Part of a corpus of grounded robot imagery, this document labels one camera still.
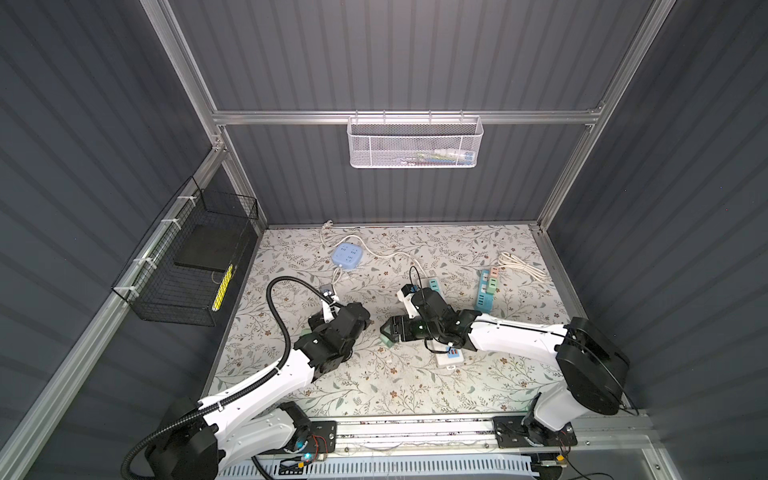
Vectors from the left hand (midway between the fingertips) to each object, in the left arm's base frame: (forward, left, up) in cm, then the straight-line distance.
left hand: (342, 309), depth 82 cm
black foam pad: (+11, +32, +16) cm, 37 cm away
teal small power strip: (+7, -44, -11) cm, 46 cm away
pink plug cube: (+15, -49, -6) cm, 51 cm away
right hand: (-5, -13, -5) cm, 15 cm away
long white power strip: (-10, -29, -11) cm, 32 cm away
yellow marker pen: (-1, +26, +14) cm, 30 cm away
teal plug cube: (+12, -28, -7) cm, 31 cm away
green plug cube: (-10, -12, 0) cm, 15 cm away
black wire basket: (+5, +38, +14) cm, 41 cm away
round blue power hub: (+29, +1, -11) cm, 31 cm away
